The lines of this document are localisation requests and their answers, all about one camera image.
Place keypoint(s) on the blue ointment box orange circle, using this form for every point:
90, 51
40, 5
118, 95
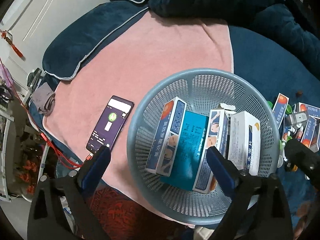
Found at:
279, 108

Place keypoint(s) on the brown bottle cap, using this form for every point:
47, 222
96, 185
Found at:
299, 94

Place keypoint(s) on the grey folded cloth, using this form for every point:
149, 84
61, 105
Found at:
44, 99

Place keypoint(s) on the cyan medicine box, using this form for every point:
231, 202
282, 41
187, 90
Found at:
189, 152

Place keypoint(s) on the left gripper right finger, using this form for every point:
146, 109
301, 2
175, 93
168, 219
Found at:
236, 186

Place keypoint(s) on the blue ointment box far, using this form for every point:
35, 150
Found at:
312, 111

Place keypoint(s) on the silver grey carton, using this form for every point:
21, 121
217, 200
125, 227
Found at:
299, 118

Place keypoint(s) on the dark blue blanket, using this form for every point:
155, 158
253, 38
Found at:
275, 42

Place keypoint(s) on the white door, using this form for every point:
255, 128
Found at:
33, 25

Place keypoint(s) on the smartphone with purple screen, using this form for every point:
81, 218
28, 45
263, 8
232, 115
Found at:
110, 124

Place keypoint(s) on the pink towel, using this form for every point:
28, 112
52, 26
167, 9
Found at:
149, 51

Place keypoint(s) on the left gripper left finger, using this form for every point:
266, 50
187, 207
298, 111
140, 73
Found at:
83, 185

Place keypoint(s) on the white medicine box yellow drop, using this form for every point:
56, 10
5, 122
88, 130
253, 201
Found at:
245, 142

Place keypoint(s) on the blue ointment box in basket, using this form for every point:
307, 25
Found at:
164, 147

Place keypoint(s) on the dark blue pillow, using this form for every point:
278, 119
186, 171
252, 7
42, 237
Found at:
81, 41

